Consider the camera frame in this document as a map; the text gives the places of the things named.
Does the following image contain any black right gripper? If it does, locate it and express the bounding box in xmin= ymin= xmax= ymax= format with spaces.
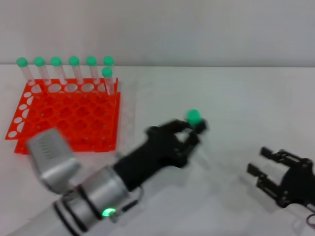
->
xmin=246 ymin=146 xmax=315 ymax=208

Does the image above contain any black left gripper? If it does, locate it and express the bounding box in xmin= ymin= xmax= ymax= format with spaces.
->
xmin=114 ymin=118 xmax=210 ymax=192

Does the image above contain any clear test tube green cap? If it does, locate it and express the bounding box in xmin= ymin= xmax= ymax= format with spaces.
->
xmin=101 ymin=66 xmax=117 ymax=97
xmin=33 ymin=56 xmax=53 ymax=86
xmin=186 ymin=109 xmax=205 ymax=135
xmin=103 ymin=56 xmax=115 ymax=80
xmin=50 ymin=56 xmax=67 ymax=86
xmin=16 ymin=57 xmax=40 ymax=92
xmin=85 ymin=56 xmax=101 ymax=85
xmin=68 ymin=56 xmax=85 ymax=85

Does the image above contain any orange-red test tube rack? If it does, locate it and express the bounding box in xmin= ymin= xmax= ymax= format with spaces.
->
xmin=4 ymin=77 xmax=122 ymax=155

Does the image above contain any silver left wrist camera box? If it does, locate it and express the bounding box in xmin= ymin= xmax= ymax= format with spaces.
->
xmin=26 ymin=127 xmax=82 ymax=195

